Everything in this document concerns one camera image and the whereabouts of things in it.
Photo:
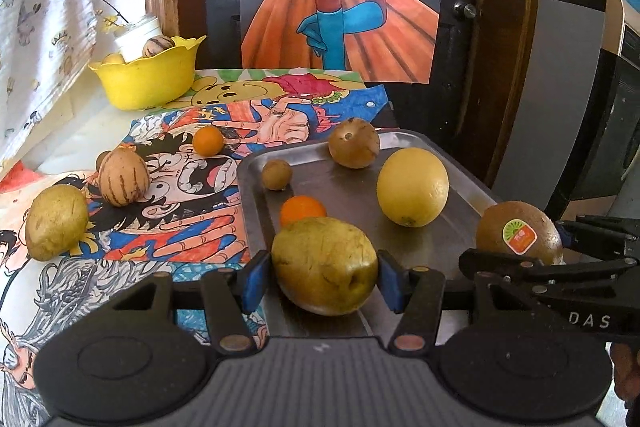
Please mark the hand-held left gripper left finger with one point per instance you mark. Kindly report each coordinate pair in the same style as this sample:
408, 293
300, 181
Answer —
256, 282

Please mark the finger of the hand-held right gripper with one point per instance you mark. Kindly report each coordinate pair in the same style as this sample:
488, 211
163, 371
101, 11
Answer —
600, 232
500, 263

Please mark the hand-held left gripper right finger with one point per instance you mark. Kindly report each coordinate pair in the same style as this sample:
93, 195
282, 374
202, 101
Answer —
390, 282

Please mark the large brown kiwi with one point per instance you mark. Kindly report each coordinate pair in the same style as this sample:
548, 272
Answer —
492, 232

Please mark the yellow-green oval fruit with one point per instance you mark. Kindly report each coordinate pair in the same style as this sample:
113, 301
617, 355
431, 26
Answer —
320, 262
55, 222

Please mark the small orange citrus fruit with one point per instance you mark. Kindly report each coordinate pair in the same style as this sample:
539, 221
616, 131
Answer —
208, 141
300, 209

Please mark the metal baking tray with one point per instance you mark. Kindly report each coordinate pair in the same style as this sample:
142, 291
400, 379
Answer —
350, 197

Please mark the yellow lemon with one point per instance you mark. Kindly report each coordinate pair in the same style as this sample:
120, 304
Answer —
412, 187

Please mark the small brown kiwi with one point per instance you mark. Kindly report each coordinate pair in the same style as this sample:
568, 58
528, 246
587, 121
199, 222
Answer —
276, 174
101, 161

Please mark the golden brown round fruit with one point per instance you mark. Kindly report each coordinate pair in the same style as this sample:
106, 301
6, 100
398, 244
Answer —
352, 144

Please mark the person's right hand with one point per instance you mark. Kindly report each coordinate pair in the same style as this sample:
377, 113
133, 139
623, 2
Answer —
627, 367

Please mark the red blue anime drawing sheet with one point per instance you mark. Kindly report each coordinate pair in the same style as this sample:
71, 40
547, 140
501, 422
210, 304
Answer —
200, 217

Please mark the dark screen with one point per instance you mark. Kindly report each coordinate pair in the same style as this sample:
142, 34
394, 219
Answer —
610, 132

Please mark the grey panel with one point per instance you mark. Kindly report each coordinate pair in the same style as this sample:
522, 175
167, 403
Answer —
550, 97

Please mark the yellow bear drawing sheet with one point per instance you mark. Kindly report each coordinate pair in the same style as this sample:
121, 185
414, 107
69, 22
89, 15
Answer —
220, 92

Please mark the yellow scalloped bowl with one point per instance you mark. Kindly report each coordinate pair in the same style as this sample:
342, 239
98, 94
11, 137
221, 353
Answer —
150, 82

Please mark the orange grey anime drawing sheet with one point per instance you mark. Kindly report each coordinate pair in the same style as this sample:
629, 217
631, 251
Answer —
30, 307

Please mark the metal door knob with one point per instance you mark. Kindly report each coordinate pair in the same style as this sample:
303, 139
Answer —
469, 10

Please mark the small striped pepino melon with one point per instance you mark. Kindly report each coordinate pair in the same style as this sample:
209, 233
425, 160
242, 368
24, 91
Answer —
158, 47

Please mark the small pale yellow fruit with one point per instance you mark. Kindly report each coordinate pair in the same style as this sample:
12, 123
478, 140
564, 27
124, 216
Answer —
114, 58

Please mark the white cup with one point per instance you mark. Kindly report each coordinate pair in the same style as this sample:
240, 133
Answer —
137, 38

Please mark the yellow flower twig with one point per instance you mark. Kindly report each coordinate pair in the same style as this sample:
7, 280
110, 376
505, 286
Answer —
102, 2

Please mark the printed blanket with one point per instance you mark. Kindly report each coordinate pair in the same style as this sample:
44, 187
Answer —
40, 7

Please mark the wooden door frame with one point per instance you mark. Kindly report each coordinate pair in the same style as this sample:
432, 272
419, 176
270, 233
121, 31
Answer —
505, 7

